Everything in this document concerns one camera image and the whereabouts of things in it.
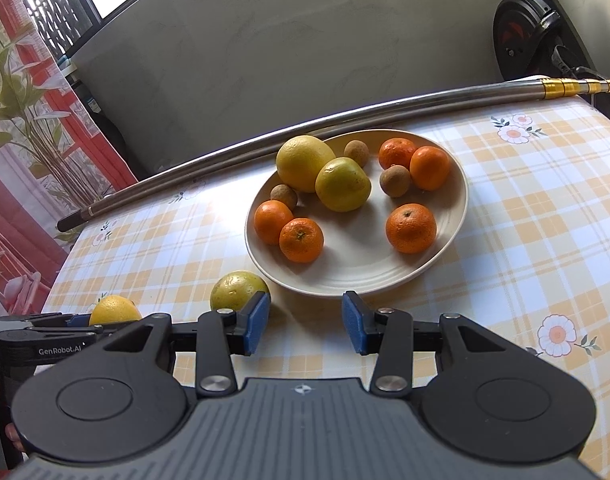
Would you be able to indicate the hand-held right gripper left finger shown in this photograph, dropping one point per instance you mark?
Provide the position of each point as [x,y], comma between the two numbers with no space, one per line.
[257,322]

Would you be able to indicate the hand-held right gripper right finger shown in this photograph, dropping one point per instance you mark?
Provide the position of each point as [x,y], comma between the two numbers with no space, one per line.
[355,322]

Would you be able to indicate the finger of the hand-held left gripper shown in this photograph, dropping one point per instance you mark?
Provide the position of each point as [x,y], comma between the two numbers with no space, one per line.
[79,320]
[70,331]

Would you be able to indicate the yellow-green lemon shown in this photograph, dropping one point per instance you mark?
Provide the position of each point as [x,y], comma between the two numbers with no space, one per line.
[235,292]
[342,185]

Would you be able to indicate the cream round plate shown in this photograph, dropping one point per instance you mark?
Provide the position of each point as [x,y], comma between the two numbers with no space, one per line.
[355,260]

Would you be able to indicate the orange mandarin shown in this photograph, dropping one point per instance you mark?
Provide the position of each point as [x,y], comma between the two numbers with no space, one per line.
[271,222]
[410,228]
[301,241]
[396,152]
[430,167]

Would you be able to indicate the brown kiwi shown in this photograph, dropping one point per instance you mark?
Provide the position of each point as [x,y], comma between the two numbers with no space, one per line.
[356,152]
[284,196]

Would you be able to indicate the brown longan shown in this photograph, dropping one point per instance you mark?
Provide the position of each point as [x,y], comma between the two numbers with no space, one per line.
[395,181]

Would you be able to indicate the large yellow lemon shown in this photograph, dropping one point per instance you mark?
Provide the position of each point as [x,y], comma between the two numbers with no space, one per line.
[302,160]

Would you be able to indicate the person's left hand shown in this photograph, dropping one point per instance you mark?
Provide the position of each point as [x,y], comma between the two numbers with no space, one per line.
[16,437]

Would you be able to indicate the printed fabric backdrop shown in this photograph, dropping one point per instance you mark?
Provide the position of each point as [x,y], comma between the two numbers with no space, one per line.
[30,170]

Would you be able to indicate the checked floral tablecloth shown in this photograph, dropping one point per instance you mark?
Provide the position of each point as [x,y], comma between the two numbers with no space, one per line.
[535,240]

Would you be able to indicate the long steel pole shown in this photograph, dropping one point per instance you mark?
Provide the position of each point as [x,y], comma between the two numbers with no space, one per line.
[335,115]

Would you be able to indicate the perforated window screen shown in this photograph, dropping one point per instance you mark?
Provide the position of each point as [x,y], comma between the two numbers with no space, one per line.
[55,0]

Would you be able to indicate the black exercise bike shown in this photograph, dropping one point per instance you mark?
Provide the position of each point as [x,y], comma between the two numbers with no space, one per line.
[520,25]

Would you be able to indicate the dark post with blue label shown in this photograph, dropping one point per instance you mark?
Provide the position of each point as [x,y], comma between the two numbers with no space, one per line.
[105,130]

